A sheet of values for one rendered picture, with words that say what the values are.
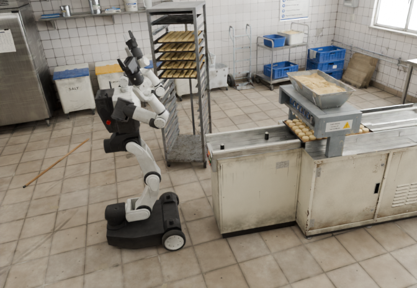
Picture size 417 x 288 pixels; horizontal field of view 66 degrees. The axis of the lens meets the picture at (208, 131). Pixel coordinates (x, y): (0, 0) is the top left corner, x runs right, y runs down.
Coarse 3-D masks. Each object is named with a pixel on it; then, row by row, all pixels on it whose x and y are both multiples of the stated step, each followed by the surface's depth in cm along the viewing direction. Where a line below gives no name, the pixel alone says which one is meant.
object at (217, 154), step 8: (376, 128) 263; (384, 128) 262; (392, 128) 263; (264, 144) 249; (272, 144) 248; (280, 144) 249; (288, 144) 250; (296, 144) 252; (304, 144) 253; (216, 152) 242; (224, 152) 242; (232, 152) 244; (240, 152) 245; (248, 152) 247; (256, 152) 248; (264, 152) 249
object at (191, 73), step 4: (200, 64) 372; (200, 68) 362; (168, 72) 348; (172, 72) 348; (176, 72) 347; (180, 72) 350; (184, 72) 345; (188, 72) 345; (192, 72) 345; (196, 72) 343; (164, 76) 336; (168, 76) 336; (172, 76) 340; (176, 76) 335; (180, 76) 334; (184, 76) 335; (188, 76) 333; (192, 76) 332; (196, 76) 336
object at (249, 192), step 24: (216, 144) 265; (240, 144) 263; (240, 168) 250; (264, 168) 255; (288, 168) 259; (216, 192) 269; (240, 192) 261; (264, 192) 266; (288, 192) 271; (216, 216) 288; (240, 216) 272; (264, 216) 278; (288, 216) 283
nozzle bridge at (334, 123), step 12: (288, 96) 285; (300, 96) 259; (312, 108) 237; (336, 108) 235; (348, 108) 233; (324, 120) 223; (336, 120) 225; (348, 120) 226; (360, 120) 228; (324, 132) 227; (336, 132) 229; (348, 132) 231; (336, 144) 234; (336, 156) 239
